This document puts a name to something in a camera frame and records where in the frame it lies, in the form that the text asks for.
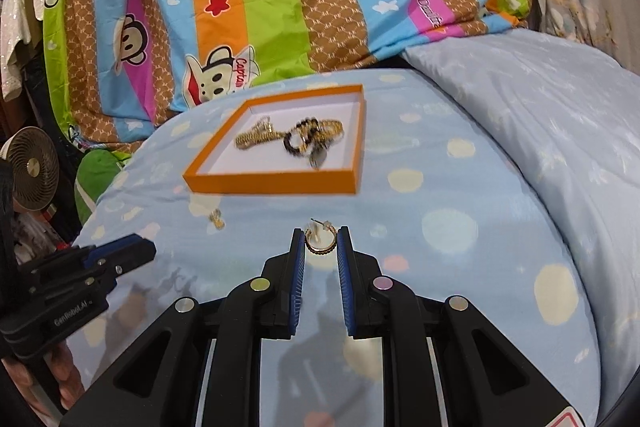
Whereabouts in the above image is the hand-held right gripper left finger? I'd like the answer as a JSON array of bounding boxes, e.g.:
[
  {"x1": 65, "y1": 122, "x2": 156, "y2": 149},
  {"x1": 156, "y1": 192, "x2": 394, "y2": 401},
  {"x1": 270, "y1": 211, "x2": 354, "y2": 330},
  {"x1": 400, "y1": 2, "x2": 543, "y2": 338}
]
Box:
[{"x1": 60, "y1": 227, "x2": 307, "y2": 427}]

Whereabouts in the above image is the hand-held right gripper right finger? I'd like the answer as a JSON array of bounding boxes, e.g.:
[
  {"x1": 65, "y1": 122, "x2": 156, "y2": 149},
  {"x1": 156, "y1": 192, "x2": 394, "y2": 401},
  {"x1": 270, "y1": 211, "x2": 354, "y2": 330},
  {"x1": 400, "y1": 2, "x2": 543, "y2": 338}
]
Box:
[{"x1": 336, "y1": 226, "x2": 591, "y2": 427}]

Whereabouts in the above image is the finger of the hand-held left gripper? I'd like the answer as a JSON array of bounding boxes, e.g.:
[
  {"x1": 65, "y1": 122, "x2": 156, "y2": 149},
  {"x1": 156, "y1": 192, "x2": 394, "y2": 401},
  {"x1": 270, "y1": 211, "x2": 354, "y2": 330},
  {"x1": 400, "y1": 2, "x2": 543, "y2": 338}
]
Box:
[
  {"x1": 72, "y1": 233, "x2": 147, "y2": 261},
  {"x1": 96, "y1": 240, "x2": 157, "y2": 281}
]

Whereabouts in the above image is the gold hoop earring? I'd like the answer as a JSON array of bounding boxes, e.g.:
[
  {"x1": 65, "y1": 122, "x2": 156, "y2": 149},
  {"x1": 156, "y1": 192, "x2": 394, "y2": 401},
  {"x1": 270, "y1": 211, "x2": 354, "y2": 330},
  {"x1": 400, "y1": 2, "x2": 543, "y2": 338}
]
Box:
[{"x1": 305, "y1": 218, "x2": 339, "y2": 256}]

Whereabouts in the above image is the orange cardboard box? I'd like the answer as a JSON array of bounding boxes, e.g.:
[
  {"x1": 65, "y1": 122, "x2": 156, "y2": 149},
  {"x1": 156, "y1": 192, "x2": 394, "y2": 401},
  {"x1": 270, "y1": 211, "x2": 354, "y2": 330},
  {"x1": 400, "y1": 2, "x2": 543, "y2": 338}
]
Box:
[{"x1": 182, "y1": 84, "x2": 366, "y2": 196}]

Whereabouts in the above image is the black bead bracelet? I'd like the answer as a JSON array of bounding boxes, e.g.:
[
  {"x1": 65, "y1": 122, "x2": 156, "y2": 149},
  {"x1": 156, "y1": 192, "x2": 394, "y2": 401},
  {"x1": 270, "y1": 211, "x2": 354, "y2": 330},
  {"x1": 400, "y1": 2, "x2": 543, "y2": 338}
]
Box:
[{"x1": 283, "y1": 118, "x2": 323, "y2": 156}]

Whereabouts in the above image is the gold link bracelet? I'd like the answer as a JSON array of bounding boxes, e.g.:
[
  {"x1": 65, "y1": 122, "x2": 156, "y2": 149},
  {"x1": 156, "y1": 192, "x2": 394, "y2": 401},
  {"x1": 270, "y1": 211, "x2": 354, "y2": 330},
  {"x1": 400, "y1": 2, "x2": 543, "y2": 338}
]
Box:
[{"x1": 235, "y1": 116, "x2": 275, "y2": 152}]

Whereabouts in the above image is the gold braided bangle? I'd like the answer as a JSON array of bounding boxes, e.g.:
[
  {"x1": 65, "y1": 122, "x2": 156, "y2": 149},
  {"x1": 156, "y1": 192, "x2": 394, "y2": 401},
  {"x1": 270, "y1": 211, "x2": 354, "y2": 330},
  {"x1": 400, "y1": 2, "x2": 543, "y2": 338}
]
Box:
[{"x1": 315, "y1": 119, "x2": 346, "y2": 144}]

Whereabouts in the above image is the person's left hand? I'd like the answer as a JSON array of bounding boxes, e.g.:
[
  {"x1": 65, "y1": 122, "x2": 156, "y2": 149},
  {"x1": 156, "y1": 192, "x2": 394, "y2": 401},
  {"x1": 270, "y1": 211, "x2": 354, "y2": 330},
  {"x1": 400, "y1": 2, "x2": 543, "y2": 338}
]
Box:
[{"x1": 27, "y1": 339, "x2": 86, "y2": 415}]

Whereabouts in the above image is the white electric fan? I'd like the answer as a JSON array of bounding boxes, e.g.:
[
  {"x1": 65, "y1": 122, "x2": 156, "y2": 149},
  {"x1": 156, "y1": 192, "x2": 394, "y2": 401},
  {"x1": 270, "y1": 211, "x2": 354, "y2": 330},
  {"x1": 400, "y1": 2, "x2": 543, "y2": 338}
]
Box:
[{"x1": 0, "y1": 127, "x2": 62, "y2": 214}]

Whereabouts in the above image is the blue spotted bedsheet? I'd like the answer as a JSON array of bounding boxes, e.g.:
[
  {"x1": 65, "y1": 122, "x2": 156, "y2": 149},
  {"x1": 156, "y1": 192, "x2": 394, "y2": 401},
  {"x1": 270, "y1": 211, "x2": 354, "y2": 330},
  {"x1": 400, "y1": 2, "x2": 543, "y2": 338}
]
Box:
[{"x1": 75, "y1": 69, "x2": 601, "y2": 427}]

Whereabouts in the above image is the white sparkly garment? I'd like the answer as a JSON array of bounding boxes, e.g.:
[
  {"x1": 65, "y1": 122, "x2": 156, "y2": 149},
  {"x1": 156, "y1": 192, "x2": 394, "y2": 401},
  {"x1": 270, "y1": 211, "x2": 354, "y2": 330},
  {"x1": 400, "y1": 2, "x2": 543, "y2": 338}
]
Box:
[{"x1": 0, "y1": 0, "x2": 48, "y2": 104}]

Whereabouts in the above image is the pale blue quilt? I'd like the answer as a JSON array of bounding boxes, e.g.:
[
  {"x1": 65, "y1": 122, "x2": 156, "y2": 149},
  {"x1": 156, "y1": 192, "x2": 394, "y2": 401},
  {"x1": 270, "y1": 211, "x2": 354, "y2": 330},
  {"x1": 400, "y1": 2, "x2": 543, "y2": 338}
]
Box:
[{"x1": 402, "y1": 29, "x2": 640, "y2": 423}]

